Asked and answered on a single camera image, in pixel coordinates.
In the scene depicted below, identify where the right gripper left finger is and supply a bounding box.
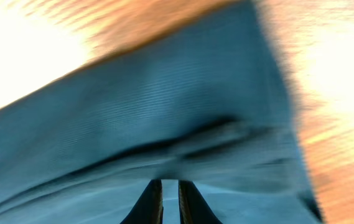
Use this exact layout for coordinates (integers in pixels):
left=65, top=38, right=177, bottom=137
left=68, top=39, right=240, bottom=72
left=121, top=179, right=164, bottom=224

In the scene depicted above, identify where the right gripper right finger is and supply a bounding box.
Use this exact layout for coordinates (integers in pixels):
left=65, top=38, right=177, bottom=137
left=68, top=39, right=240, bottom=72
left=179, top=180, right=222, bottom=224

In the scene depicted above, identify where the teal blue polo shirt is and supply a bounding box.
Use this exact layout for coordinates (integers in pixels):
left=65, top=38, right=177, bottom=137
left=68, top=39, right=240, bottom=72
left=0, top=1, right=323, bottom=223

